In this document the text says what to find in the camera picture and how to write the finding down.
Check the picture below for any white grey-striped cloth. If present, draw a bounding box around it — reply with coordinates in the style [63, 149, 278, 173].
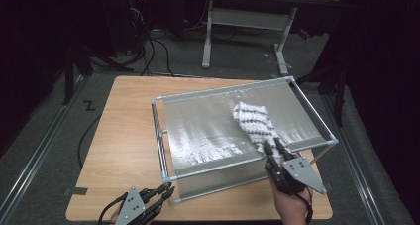
[232, 100, 293, 164]

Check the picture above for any white-legged desk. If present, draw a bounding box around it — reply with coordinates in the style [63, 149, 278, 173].
[197, 0, 341, 76]

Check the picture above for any black computer tower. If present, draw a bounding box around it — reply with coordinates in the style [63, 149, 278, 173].
[127, 0, 150, 55]

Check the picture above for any black metal stand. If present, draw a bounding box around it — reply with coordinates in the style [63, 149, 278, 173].
[288, 53, 351, 127]
[62, 43, 133, 106]

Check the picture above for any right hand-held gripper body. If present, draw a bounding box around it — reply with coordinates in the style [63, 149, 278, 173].
[265, 155, 328, 196]

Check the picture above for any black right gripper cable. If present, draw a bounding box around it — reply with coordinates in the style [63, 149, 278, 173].
[295, 188, 315, 225]

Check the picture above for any aluminium floor rail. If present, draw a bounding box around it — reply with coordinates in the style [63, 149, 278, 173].
[0, 75, 88, 219]
[321, 94, 385, 225]

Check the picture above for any black floor cable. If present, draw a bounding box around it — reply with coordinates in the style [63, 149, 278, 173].
[77, 115, 102, 169]

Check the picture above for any person's left hand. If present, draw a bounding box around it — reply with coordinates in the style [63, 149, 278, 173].
[110, 204, 157, 225]

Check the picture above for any person's right hand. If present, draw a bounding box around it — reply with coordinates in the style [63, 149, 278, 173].
[268, 174, 313, 225]

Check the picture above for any silver two-tier shelf rack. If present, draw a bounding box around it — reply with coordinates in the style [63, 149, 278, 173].
[151, 75, 340, 206]

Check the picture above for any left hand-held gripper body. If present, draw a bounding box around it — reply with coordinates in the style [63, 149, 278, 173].
[114, 185, 163, 225]

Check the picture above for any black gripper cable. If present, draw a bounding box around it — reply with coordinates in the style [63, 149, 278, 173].
[97, 191, 128, 225]
[295, 188, 315, 225]

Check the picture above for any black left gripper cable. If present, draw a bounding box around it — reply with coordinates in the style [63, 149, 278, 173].
[97, 191, 128, 225]

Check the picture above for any bundle of black cables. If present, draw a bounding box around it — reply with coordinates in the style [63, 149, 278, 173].
[142, 28, 176, 77]

